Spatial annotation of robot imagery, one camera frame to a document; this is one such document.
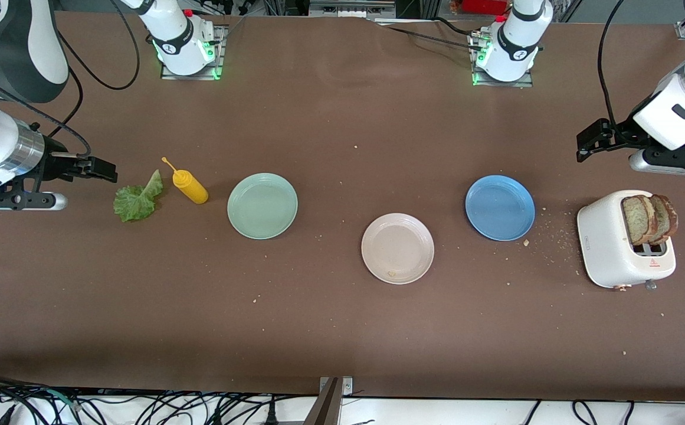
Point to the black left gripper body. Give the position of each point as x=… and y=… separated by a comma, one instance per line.
x=624, y=131

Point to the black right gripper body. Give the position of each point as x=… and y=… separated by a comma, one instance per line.
x=54, y=164

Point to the brown bread slice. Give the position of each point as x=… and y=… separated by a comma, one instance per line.
x=634, y=219
x=667, y=218

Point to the yellow squeeze bottle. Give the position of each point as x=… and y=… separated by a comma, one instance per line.
x=192, y=188

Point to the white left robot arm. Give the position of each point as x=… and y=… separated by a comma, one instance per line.
x=513, y=53

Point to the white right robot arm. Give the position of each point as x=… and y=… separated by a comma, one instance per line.
x=180, y=44

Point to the blue plate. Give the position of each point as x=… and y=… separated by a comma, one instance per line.
x=500, y=208

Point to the pale green plate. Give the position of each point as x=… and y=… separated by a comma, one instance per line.
x=262, y=206

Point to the beige plate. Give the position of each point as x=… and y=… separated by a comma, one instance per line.
x=398, y=248

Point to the green lettuce leaf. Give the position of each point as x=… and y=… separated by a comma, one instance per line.
x=135, y=203

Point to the white toaster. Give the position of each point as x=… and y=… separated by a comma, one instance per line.
x=605, y=248

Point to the red box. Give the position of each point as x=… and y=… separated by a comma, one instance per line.
x=484, y=6

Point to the grey metal equipment box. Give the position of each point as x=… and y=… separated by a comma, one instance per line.
x=351, y=9

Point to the metal table edge bracket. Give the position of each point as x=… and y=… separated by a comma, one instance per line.
x=330, y=407

